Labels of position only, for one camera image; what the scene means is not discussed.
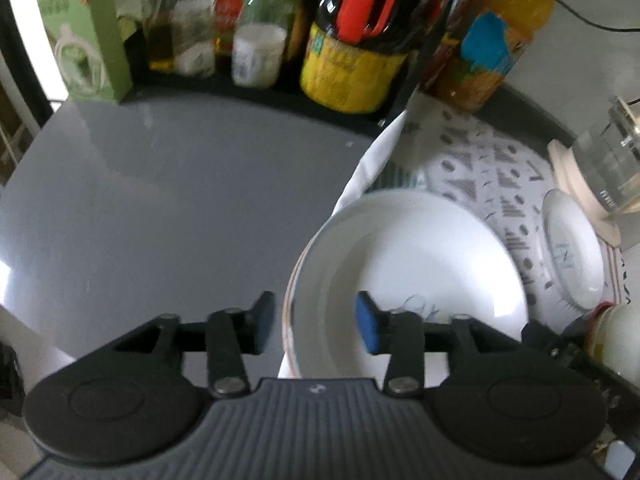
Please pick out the clear glass spice jar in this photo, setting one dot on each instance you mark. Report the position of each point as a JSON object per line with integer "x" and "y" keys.
{"x": 192, "y": 37}

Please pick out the yellow oil bottle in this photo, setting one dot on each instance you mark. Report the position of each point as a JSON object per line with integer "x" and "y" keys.
{"x": 159, "y": 37}

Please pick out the green cap sauce bottle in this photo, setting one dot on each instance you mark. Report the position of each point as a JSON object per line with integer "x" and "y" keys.
{"x": 227, "y": 15}

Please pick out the yellow label jar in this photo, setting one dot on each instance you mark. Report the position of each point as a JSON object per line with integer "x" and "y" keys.
{"x": 345, "y": 75}

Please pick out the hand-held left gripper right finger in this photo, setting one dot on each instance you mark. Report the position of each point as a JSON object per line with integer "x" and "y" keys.
{"x": 367, "y": 322}

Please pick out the large white bowl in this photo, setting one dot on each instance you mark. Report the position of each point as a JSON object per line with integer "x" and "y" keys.
{"x": 425, "y": 260}

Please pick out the orange juice bottle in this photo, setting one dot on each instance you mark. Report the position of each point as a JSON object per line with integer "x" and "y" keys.
{"x": 500, "y": 60}

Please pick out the patterned fringed table cloth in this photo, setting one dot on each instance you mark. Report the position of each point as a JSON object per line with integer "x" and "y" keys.
{"x": 475, "y": 170}

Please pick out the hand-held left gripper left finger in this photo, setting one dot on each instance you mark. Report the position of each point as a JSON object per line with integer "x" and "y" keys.
{"x": 262, "y": 322}

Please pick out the glass kettle with cream lid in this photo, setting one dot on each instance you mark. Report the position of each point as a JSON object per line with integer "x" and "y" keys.
{"x": 605, "y": 160}

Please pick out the black metal spice rack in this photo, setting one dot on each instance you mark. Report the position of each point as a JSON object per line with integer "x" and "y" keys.
{"x": 210, "y": 89}

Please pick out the white plate with red rim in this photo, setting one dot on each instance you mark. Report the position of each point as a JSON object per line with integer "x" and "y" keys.
{"x": 290, "y": 310}

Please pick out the green cardboard box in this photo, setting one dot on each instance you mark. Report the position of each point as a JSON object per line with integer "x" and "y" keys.
{"x": 85, "y": 45}

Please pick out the white cap spice jar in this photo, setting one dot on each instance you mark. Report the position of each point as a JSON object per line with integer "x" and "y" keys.
{"x": 257, "y": 57}

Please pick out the plain white deep plate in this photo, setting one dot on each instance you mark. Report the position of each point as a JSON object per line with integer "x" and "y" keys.
{"x": 575, "y": 260}

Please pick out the clear bottle with white cap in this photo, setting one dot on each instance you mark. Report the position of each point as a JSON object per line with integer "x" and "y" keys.
{"x": 267, "y": 0}

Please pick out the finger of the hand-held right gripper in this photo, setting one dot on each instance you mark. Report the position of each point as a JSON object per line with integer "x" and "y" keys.
{"x": 555, "y": 347}

